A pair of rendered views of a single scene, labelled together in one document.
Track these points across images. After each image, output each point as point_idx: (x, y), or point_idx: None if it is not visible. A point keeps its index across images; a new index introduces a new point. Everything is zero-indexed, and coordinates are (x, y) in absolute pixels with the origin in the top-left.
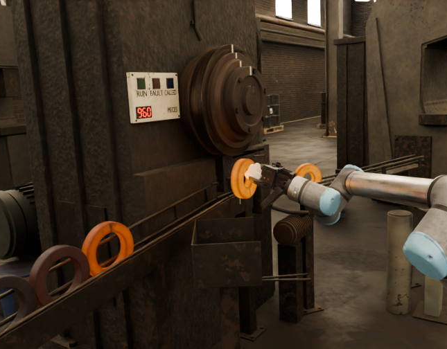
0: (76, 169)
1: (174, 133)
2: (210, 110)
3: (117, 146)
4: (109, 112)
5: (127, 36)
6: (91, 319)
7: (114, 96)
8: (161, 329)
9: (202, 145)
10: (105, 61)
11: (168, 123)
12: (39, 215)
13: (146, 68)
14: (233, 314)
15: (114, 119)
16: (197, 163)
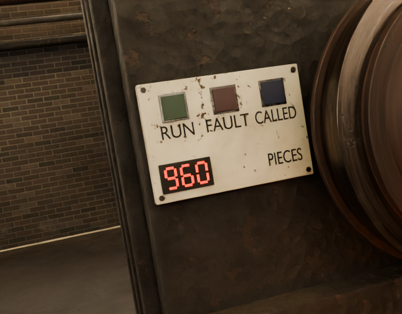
0: (133, 273)
1: (302, 211)
2: (372, 157)
3: (152, 250)
4: (133, 176)
5: (136, 1)
6: None
7: (133, 142)
8: None
9: (378, 245)
10: (116, 68)
11: (280, 190)
12: None
13: (200, 66)
14: None
15: (141, 190)
16: (373, 289)
